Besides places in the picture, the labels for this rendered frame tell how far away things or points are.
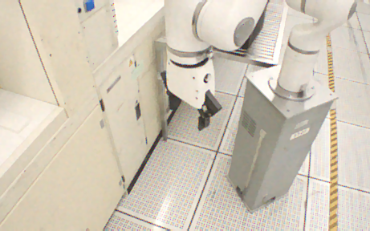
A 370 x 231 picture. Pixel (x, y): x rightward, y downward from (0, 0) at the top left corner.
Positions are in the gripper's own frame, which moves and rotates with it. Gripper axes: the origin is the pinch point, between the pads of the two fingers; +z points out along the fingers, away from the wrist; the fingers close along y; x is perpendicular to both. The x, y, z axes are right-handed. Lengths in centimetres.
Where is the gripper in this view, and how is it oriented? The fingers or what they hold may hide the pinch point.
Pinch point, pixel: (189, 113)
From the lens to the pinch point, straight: 62.8
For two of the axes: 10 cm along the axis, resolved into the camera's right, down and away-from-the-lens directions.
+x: -7.1, 5.0, -5.0
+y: -7.0, -5.0, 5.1
